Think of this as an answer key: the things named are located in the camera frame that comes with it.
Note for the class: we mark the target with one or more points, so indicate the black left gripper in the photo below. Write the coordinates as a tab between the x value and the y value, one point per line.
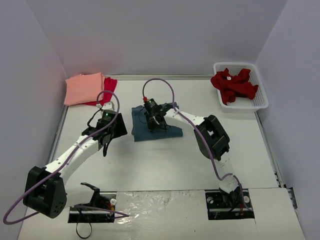
120	125

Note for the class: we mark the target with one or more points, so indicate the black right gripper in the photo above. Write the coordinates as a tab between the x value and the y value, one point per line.
153	120

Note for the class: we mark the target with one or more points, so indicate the teal blue t shirt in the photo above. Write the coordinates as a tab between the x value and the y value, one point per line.
141	132

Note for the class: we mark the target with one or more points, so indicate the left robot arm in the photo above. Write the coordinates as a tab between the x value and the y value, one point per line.
45	187

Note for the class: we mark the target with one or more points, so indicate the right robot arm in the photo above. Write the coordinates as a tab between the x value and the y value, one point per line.
211	137

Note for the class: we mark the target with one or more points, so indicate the folded magenta t shirt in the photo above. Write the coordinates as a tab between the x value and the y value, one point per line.
109	85

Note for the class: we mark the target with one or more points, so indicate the folded salmon pink t shirt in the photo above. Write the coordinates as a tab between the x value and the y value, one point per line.
83	88

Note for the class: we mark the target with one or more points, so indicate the crumpled dark red t shirt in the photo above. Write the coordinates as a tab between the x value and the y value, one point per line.
234	86

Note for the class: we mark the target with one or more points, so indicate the white perforated plastic basket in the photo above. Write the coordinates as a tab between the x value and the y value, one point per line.
243	105

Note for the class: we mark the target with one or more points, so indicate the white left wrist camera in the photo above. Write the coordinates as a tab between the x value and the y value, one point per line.
106	106

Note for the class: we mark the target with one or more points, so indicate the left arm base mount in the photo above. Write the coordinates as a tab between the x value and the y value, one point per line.
106	201

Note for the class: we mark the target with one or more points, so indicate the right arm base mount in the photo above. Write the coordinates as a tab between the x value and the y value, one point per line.
223	206

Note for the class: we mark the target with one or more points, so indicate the aluminium table edge rail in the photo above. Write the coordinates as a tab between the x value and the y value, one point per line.
273	160

